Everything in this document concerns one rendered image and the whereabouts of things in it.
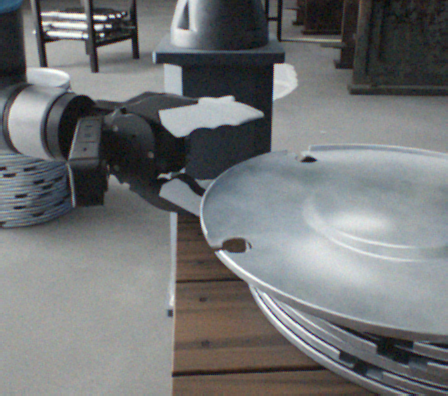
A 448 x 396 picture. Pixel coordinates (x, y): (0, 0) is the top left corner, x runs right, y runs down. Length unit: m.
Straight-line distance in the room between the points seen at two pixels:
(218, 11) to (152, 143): 0.34
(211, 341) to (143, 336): 0.56
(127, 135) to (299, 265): 0.22
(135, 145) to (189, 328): 0.20
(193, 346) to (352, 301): 0.10
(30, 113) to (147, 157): 0.13
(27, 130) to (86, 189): 0.13
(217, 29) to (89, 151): 0.38
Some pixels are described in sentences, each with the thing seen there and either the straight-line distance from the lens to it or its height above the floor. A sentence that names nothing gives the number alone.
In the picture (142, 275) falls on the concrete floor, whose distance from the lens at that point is 1.06.
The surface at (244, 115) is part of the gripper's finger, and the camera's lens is 0.45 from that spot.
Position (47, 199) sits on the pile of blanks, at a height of 0.05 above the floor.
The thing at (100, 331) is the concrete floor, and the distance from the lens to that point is 0.94.
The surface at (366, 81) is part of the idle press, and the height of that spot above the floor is 0.05.
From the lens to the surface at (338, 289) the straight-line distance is 0.34.
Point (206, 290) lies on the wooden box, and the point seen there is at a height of 0.35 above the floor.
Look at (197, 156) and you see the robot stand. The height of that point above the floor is 0.29.
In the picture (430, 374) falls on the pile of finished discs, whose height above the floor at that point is 0.37.
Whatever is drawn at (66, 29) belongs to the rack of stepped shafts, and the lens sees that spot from 2.96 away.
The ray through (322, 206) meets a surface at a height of 0.40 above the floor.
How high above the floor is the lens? 0.58
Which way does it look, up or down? 22 degrees down
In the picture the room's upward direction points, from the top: straight up
